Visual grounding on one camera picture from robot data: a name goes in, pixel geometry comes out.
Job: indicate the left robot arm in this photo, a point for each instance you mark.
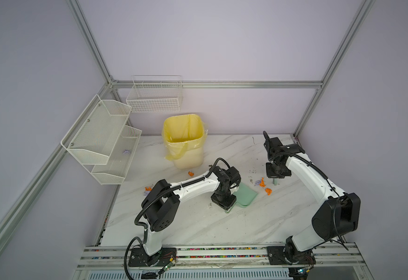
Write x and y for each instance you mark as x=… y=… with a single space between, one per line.
x=159 y=209

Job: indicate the green dustpan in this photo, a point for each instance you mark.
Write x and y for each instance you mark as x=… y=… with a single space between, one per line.
x=244 y=197

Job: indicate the cream trash bin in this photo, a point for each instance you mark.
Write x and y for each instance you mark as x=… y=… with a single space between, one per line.
x=191 y=159

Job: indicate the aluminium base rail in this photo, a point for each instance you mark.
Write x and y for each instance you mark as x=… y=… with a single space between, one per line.
x=238 y=262

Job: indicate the orange scraps far right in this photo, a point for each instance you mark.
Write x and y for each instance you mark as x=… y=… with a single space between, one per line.
x=262 y=184

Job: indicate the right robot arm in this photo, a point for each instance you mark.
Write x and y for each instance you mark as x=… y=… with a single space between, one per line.
x=338 y=211

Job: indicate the white mesh shelf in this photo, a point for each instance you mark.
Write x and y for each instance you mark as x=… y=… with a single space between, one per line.
x=116 y=170
x=93 y=137

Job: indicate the lower white mesh shelf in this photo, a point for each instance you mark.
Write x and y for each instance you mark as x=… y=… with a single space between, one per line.
x=116 y=170

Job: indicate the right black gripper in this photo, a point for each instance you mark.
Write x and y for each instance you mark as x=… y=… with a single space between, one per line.
x=269 y=174

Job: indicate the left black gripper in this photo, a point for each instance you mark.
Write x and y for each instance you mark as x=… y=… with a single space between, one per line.
x=226 y=205

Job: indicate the upper white mesh shelf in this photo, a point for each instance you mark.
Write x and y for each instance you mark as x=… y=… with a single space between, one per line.
x=93 y=137

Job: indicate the white wire wall basket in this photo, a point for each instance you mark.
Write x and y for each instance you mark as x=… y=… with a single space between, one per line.
x=156 y=94

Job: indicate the yellow bin liner bag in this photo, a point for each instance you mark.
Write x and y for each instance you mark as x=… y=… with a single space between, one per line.
x=183 y=133

